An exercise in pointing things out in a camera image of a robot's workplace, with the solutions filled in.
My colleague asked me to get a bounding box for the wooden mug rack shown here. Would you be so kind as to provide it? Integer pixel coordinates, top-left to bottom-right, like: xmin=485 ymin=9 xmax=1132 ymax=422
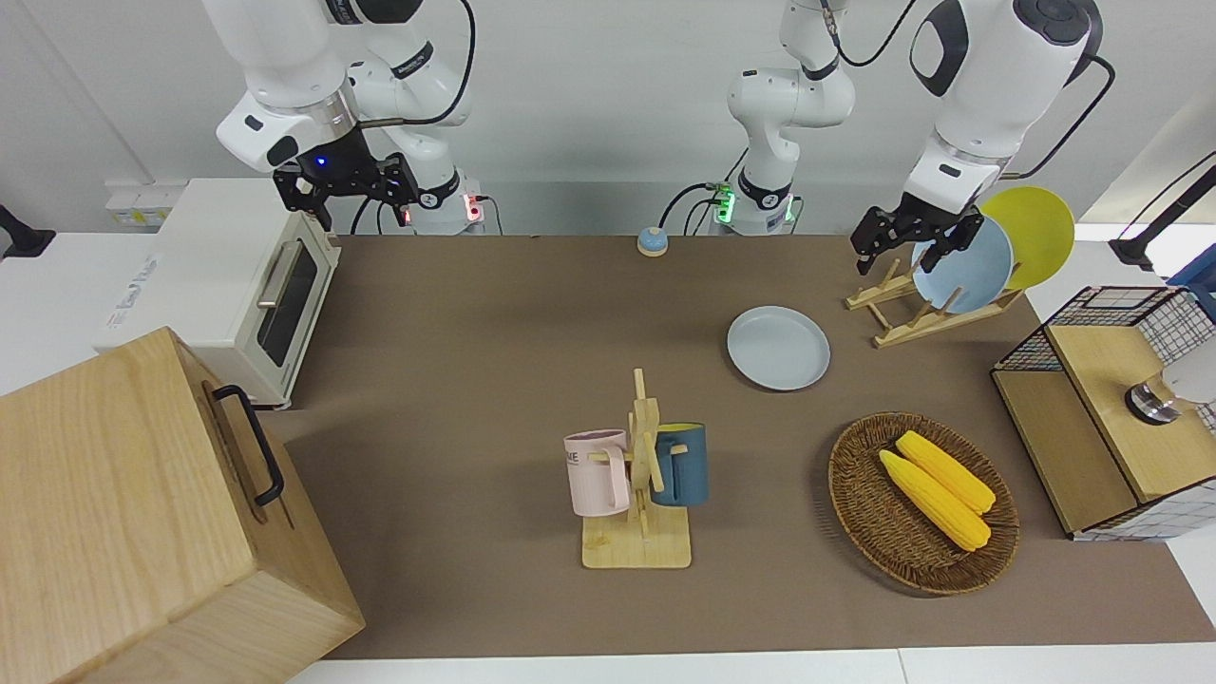
xmin=581 ymin=369 xmax=693 ymax=570

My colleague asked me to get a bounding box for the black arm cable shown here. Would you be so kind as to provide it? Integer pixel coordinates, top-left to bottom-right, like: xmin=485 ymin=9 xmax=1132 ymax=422
xmin=356 ymin=0 xmax=476 ymax=129
xmin=997 ymin=55 xmax=1117 ymax=181

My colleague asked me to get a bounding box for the wooden box with black handle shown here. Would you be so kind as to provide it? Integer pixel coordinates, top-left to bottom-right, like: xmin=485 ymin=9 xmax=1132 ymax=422
xmin=0 ymin=327 xmax=366 ymax=684

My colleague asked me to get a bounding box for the yellow plate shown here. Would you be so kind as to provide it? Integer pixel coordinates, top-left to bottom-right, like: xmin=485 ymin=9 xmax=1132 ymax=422
xmin=980 ymin=186 xmax=1075 ymax=291

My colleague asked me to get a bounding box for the light blue plate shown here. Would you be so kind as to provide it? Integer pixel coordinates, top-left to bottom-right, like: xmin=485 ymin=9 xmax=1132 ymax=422
xmin=910 ymin=217 xmax=1015 ymax=315

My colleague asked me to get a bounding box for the black camera stand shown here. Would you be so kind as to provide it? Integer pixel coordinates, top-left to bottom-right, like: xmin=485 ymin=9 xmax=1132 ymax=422
xmin=0 ymin=204 xmax=56 ymax=259
xmin=1109 ymin=152 xmax=1216 ymax=272

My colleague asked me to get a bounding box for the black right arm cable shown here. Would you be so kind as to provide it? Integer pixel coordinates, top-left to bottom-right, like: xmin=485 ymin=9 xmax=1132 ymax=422
xmin=356 ymin=0 xmax=476 ymax=129

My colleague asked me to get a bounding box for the yellow corn cob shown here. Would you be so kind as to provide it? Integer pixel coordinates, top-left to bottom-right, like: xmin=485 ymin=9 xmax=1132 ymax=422
xmin=879 ymin=449 xmax=992 ymax=552
xmin=896 ymin=430 xmax=997 ymax=515

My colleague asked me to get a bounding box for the wooden plate rack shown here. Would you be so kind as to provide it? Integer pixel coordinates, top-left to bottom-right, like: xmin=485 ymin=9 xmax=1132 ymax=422
xmin=845 ymin=258 xmax=1025 ymax=349

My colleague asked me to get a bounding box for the dark blue mug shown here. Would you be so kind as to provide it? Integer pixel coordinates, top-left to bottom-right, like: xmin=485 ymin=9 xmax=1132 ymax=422
xmin=650 ymin=423 xmax=710 ymax=507

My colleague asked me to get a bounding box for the wire grid wooden shelf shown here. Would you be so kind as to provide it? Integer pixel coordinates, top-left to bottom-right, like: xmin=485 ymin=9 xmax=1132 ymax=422
xmin=991 ymin=285 xmax=1216 ymax=542

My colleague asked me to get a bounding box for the white toaster oven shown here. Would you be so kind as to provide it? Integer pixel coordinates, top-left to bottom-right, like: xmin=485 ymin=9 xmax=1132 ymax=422
xmin=92 ymin=178 xmax=341 ymax=411

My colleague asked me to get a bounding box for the brown table mat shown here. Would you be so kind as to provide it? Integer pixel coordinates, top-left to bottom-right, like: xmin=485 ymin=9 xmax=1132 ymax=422
xmin=256 ymin=233 xmax=1216 ymax=661

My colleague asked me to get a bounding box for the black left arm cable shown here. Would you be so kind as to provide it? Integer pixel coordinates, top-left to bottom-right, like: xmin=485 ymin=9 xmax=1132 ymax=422
xmin=997 ymin=55 xmax=1117 ymax=181

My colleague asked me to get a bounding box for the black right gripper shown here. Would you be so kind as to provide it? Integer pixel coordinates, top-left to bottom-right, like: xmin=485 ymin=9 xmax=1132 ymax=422
xmin=274 ymin=125 xmax=421 ymax=232

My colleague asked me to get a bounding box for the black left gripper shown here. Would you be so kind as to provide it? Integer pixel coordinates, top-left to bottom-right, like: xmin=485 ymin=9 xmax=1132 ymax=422
xmin=850 ymin=193 xmax=985 ymax=276

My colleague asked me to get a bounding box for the white wall socket box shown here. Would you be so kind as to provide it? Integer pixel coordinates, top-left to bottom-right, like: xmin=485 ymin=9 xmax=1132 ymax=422
xmin=106 ymin=182 xmax=181 ymax=227

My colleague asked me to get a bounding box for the pink mug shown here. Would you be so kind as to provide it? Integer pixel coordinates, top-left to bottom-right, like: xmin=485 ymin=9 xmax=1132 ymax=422
xmin=563 ymin=429 xmax=633 ymax=519

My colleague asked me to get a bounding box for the white cylinder bottle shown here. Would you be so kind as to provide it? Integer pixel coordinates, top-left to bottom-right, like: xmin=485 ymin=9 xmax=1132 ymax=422
xmin=1126 ymin=351 xmax=1216 ymax=426

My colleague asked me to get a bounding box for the brown wicker basket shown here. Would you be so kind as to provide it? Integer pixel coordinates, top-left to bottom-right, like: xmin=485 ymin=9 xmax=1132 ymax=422
xmin=828 ymin=411 xmax=1020 ymax=597

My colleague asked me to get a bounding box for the gray plate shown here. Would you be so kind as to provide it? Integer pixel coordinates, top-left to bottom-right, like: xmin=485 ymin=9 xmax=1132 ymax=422
xmin=727 ymin=305 xmax=831 ymax=391

